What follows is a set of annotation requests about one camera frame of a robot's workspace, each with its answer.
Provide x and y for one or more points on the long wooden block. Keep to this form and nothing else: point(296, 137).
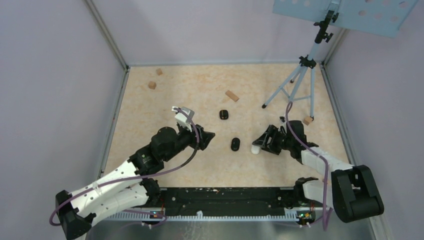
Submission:
point(232, 95)

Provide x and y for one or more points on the wooden block under tripod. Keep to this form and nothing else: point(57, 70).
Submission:
point(308, 120)

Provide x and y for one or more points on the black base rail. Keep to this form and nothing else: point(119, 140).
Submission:
point(229, 201)

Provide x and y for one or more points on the light blue tripod stand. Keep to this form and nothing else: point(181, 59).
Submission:
point(306, 63)

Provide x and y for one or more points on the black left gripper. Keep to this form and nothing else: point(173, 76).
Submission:
point(205, 137)

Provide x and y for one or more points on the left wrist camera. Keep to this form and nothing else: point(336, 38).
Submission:
point(183, 117)

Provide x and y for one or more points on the black oval charging case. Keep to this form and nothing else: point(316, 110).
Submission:
point(235, 144)

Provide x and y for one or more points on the wooden cube near corner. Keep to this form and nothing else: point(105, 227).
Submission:
point(159, 71)

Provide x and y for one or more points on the wooden cube left side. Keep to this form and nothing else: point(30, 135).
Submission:
point(152, 85)

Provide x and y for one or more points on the black case with gold band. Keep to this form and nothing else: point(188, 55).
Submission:
point(223, 114)

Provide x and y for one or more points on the white oval charging case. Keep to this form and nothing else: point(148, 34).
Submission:
point(255, 150)

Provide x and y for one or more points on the light blue perforated panel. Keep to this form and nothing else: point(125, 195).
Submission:
point(377, 17)

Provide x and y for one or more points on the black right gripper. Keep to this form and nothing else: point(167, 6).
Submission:
point(262, 141)

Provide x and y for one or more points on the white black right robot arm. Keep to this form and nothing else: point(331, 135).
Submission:
point(349, 190)

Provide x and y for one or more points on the white slotted cable duct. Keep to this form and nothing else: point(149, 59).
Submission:
point(289, 216)

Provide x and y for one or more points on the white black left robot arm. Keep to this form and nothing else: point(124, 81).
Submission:
point(131, 184)

